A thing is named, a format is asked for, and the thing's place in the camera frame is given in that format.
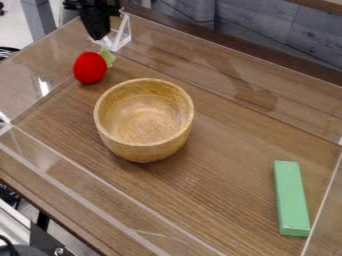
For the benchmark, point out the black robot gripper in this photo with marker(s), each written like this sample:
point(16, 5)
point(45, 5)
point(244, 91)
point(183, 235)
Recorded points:
point(93, 11)

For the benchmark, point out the red felt fruit green leaf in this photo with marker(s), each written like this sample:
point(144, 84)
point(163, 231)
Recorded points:
point(90, 65)

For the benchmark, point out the round wooden bowl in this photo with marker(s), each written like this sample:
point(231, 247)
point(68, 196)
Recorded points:
point(143, 118)

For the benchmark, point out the clear acrylic tray walls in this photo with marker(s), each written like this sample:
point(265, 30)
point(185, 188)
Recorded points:
point(152, 163)

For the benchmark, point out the black clamp with bolt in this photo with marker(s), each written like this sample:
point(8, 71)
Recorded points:
point(45, 243)

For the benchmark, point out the green rectangular block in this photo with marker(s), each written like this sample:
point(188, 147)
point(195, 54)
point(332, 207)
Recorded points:
point(291, 205)

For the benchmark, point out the grey metal post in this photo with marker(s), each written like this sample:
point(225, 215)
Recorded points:
point(41, 16)

